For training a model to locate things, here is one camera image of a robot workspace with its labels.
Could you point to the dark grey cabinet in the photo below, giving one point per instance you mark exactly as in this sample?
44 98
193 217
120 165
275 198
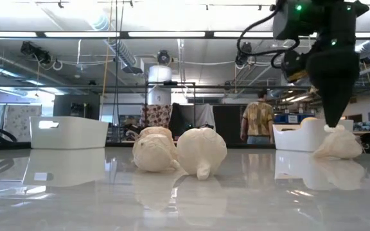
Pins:
63 106

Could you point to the white cloth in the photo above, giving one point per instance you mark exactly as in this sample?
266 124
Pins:
201 112

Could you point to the black ceiling device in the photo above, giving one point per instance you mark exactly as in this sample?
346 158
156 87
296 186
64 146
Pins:
164 57
35 51
243 54

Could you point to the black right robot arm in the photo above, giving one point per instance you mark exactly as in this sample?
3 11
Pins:
332 19

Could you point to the long ceiling light strip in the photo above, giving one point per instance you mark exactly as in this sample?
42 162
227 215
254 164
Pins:
75 34

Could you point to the person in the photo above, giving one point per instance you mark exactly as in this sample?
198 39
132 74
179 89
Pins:
257 118

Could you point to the corrugated silver ceiling duct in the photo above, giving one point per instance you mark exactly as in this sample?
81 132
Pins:
122 53

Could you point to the white cylinder tank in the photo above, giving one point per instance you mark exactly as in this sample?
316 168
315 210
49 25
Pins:
159 75

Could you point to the silver air duct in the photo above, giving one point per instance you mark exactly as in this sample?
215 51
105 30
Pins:
369 46

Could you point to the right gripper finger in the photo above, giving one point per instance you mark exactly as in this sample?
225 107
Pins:
332 99

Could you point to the brown patterned cloth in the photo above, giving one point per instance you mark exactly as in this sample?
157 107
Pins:
156 115

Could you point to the beige garlic bulb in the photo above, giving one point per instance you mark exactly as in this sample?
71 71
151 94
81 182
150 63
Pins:
339 146
201 150
154 153
156 131

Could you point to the white plastic basket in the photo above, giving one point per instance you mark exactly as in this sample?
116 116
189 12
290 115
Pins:
291 139
75 134

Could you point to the blue storage bins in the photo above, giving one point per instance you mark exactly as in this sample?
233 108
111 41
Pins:
287 118

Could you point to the patterned white curtain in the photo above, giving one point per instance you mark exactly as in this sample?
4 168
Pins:
21 122

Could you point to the black cabinet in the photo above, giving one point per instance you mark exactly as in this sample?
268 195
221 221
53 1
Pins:
226 125

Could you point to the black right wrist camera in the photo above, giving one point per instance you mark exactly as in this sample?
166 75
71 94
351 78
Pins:
294 65

